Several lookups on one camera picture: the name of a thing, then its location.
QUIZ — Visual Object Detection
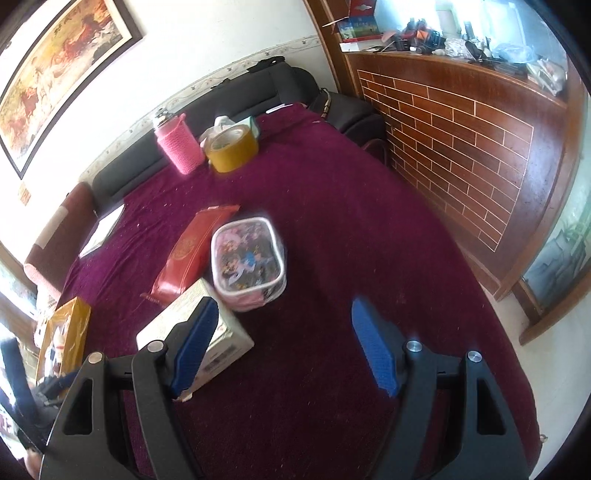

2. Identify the black sofa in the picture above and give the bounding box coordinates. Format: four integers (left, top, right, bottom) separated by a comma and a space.
90, 55, 386, 215

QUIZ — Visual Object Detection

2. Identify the white paper notebook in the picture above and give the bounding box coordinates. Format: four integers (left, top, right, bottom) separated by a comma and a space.
78, 203, 126, 259

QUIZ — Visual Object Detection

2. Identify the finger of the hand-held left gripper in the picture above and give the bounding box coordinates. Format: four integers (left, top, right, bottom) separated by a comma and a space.
34, 373, 77, 408

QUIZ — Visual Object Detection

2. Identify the brick-pattern wooden panel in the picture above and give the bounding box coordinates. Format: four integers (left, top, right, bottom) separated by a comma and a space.
342, 48, 583, 287

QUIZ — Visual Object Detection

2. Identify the brown armchair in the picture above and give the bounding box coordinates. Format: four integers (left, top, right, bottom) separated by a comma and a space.
23, 181, 100, 296

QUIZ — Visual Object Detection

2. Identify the clear cartoon-print pouch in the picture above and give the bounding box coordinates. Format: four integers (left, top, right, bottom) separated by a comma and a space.
211, 217, 288, 312

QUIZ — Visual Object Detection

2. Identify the assorted small clutter pile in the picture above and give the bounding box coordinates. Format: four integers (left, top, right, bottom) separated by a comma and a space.
323, 0, 568, 93

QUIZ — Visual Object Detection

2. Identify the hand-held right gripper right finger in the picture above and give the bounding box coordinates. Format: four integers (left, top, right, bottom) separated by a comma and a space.
352, 298, 529, 480

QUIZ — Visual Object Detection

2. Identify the small teal box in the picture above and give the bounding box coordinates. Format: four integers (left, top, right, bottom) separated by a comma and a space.
238, 115, 263, 139

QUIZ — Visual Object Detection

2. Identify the yellow-taped cardboard box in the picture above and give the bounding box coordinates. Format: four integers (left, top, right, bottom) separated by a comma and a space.
36, 296, 92, 386

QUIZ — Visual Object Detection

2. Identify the pink knit-covered bottle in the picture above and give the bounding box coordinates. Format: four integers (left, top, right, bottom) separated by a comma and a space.
153, 107, 206, 175

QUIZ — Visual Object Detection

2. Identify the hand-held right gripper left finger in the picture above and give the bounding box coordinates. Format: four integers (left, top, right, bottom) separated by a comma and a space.
39, 296, 219, 480

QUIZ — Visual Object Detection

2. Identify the person's left forearm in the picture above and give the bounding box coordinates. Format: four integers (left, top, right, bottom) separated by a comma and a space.
23, 450, 44, 478

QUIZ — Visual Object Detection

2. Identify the maroon velvet tablecloth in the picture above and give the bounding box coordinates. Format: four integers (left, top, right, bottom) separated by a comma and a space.
46, 106, 543, 480

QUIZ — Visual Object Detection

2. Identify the yellow tape roll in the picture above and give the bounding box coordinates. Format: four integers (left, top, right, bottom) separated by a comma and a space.
204, 124, 259, 174

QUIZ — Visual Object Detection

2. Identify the framed horse painting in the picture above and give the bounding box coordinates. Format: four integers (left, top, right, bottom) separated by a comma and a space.
0, 0, 145, 180

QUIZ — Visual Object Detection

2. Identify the beige printed carton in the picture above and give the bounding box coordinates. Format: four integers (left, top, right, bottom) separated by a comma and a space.
136, 277, 256, 400

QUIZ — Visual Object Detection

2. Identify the brown wooden post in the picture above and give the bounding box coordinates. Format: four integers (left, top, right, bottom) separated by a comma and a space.
305, 0, 365, 97

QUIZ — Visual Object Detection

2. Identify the framed landscape picture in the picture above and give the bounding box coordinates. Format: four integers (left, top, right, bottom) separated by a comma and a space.
519, 185, 591, 347

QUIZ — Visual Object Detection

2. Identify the red packet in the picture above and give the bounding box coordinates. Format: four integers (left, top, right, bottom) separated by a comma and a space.
141, 204, 241, 305

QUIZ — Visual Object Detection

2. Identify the black bag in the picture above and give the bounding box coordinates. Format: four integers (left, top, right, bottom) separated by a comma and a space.
307, 88, 386, 148

